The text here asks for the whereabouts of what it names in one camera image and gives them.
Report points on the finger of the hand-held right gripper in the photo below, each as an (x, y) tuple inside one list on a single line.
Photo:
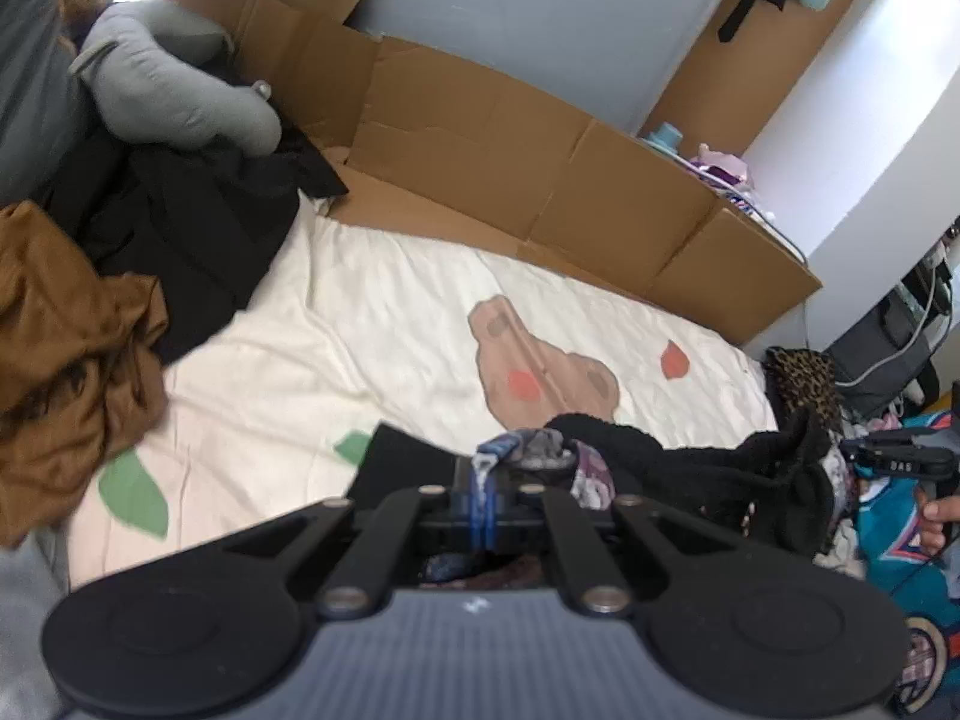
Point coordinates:
[(870, 451)]

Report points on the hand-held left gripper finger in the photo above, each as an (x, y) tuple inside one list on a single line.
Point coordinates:
[(493, 517), (475, 510)]

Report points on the black knit bear print jacket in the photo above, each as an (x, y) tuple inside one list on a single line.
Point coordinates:
[(675, 480)]

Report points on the pile of black clothes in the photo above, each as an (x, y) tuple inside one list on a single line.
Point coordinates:
[(187, 240)]

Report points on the person's right hand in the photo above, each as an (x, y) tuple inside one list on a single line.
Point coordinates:
[(943, 529)]

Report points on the leopard print cloth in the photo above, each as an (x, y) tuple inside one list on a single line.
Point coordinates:
[(806, 386)]

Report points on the grey laptop bag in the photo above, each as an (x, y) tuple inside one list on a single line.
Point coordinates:
[(881, 360)]

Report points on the white printed bed sheet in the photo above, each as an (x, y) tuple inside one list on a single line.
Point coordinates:
[(360, 330)]

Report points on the pink plastic bag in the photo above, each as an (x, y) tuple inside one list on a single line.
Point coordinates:
[(720, 165)]

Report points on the flattened cardboard box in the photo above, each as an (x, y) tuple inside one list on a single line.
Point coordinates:
[(480, 165)]

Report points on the light blue bottle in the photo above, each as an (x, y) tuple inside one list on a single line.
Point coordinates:
[(664, 136)]

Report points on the tall cardboard sheet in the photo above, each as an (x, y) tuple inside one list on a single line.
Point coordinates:
[(720, 82)]

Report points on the brown garment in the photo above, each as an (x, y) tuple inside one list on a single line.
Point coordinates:
[(67, 360)]

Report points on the grey neck pillow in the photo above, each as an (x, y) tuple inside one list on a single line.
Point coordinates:
[(165, 82)]

